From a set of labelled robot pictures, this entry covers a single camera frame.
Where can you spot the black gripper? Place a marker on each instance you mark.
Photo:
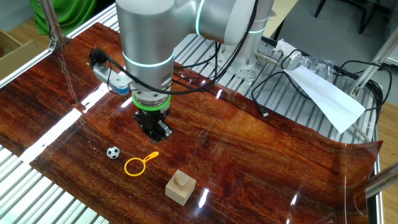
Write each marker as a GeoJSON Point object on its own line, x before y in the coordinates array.
{"type": "Point", "coordinates": [150, 116]}

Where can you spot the small soccer ball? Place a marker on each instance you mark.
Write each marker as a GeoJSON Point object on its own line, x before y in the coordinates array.
{"type": "Point", "coordinates": [113, 152]}

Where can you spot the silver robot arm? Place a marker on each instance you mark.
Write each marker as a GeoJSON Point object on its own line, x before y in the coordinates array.
{"type": "Point", "coordinates": [146, 37]}

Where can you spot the small wooden cube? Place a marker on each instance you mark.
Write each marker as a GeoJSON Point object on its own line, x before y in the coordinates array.
{"type": "Point", "coordinates": [181, 182]}

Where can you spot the large wooden cube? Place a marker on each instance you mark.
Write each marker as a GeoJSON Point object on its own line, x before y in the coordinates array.
{"type": "Point", "coordinates": [178, 197]}

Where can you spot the glossy wood-grain mat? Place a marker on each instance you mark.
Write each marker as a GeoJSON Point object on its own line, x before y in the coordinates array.
{"type": "Point", "coordinates": [248, 155]}

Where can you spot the green cloth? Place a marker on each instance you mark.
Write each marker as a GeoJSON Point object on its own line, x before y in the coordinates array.
{"type": "Point", "coordinates": [68, 15]}

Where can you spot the white tissue wad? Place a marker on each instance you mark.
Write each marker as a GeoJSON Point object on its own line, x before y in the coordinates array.
{"type": "Point", "coordinates": [284, 46]}

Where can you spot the cardboard box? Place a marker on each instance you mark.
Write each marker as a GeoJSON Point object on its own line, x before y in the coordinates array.
{"type": "Point", "coordinates": [15, 59]}

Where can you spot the clear plastic bag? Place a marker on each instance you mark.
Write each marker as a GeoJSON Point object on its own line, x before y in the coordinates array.
{"type": "Point", "coordinates": [314, 63]}

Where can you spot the white paper sheet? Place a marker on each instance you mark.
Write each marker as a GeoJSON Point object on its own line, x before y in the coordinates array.
{"type": "Point", "coordinates": [329, 96]}

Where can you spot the black chair base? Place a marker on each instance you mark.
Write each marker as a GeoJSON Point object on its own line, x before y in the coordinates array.
{"type": "Point", "coordinates": [366, 18]}

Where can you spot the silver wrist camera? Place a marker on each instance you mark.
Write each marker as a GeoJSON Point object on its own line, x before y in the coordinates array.
{"type": "Point", "coordinates": [112, 77]}

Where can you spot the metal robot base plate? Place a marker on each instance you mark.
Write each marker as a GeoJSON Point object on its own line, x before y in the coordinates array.
{"type": "Point", "coordinates": [248, 74]}

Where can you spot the aluminium frame post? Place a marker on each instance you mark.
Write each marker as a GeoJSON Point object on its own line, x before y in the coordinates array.
{"type": "Point", "coordinates": [382, 180]}
{"type": "Point", "coordinates": [373, 65]}
{"type": "Point", "coordinates": [51, 21]}

